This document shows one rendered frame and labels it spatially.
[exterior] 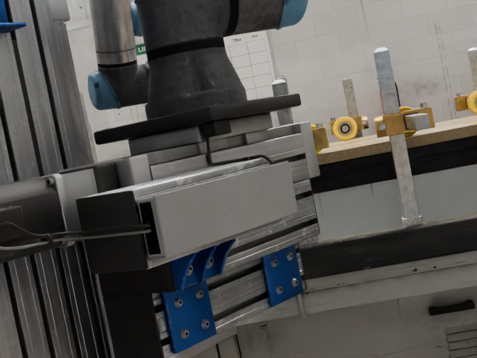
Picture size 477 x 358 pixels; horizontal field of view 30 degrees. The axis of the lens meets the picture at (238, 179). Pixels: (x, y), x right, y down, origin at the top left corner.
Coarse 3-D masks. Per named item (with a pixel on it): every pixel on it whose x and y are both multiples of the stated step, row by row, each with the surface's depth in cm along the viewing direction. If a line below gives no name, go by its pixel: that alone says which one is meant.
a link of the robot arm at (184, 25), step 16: (144, 0) 127; (160, 0) 126; (176, 0) 125; (192, 0) 126; (208, 0) 127; (224, 0) 128; (144, 16) 128; (160, 16) 126; (176, 16) 125; (192, 16) 126; (208, 16) 127; (224, 16) 129; (144, 32) 129; (160, 32) 126; (176, 32) 126; (192, 32) 126; (208, 32) 127; (224, 32) 132
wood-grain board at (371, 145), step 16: (432, 128) 258; (448, 128) 237; (464, 128) 228; (336, 144) 277; (352, 144) 253; (368, 144) 232; (384, 144) 230; (416, 144) 229; (320, 160) 232; (336, 160) 232
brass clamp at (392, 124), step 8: (400, 112) 208; (408, 112) 208; (416, 112) 208; (424, 112) 208; (432, 112) 208; (376, 120) 210; (384, 120) 209; (392, 120) 209; (400, 120) 208; (432, 120) 208; (376, 128) 209; (384, 128) 208; (392, 128) 209; (400, 128) 208
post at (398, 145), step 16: (384, 48) 209; (384, 64) 208; (384, 80) 209; (384, 96) 209; (384, 112) 212; (400, 144) 209; (400, 160) 210; (400, 176) 210; (400, 192) 210; (416, 208) 210
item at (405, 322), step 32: (352, 160) 233; (384, 160) 232; (416, 160) 231; (448, 160) 230; (320, 192) 234; (352, 192) 233; (384, 192) 232; (416, 192) 231; (448, 192) 231; (320, 224) 235; (352, 224) 234; (384, 224) 233; (288, 320) 241; (320, 320) 240; (352, 320) 239; (384, 320) 238; (416, 320) 237; (448, 320) 236; (224, 352) 240; (256, 352) 243; (288, 352) 242; (320, 352) 241; (352, 352) 240; (384, 352) 239; (416, 352) 238; (448, 352) 237
